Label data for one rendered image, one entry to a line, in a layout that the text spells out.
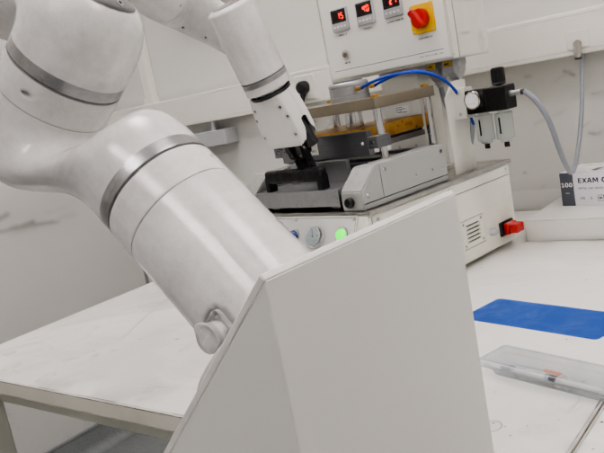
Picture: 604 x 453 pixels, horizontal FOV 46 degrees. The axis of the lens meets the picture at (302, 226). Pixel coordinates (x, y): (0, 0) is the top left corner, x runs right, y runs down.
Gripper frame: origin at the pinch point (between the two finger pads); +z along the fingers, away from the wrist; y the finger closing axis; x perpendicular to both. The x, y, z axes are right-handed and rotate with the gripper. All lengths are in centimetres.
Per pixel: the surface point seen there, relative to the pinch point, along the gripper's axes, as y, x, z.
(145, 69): -126, 59, -12
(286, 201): -2.6, -6.0, 4.1
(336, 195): 10.5, -5.8, 3.4
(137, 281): -155, 27, 59
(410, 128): 10.2, 18.9, 4.2
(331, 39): -14.0, 34.3, -12.4
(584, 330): 51, -11, 24
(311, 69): -53, 62, 2
